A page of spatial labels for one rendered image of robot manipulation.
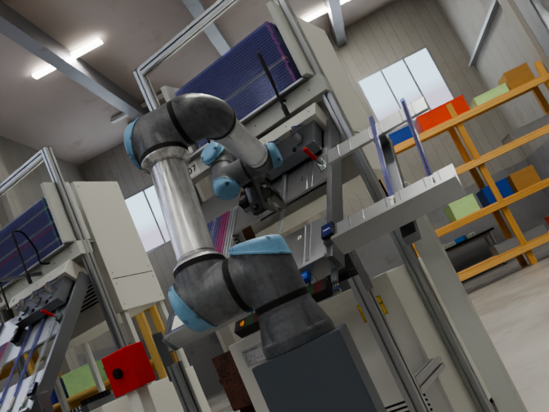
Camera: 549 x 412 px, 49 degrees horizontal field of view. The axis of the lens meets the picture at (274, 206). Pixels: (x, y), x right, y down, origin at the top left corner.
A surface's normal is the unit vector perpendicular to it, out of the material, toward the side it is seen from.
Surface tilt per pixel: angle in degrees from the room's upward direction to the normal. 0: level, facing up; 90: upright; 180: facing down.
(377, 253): 90
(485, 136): 90
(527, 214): 90
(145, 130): 76
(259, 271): 90
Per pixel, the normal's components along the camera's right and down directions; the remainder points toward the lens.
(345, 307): -0.49, 0.04
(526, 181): -0.08, -0.17
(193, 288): -0.41, -0.30
